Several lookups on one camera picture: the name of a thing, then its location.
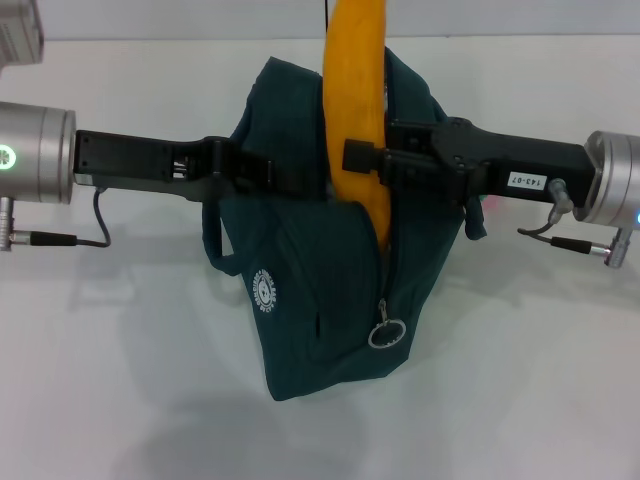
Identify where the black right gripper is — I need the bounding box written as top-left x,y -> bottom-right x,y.
342,117 -> 601,211

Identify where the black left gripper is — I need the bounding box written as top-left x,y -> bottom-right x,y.
73,128 -> 327,204

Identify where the yellow banana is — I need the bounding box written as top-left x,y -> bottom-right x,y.
322,0 -> 394,254

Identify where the dark teal insulated lunch bag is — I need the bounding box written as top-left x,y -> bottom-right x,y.
201,47 -> 489,403

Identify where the metal zipper pull ring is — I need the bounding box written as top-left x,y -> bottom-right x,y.
367,298 -> 405,350

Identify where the grey right arm cable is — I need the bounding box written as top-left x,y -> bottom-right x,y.
517,178 -> 615,254

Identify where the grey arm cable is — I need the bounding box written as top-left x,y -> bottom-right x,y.
517,178 -> 615,254
12,187 -> 112,250

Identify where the grey left arm cable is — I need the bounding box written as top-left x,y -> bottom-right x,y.
12,187 -> 112,250

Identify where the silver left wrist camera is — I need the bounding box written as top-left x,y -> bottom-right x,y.
0,0 -> 46,69

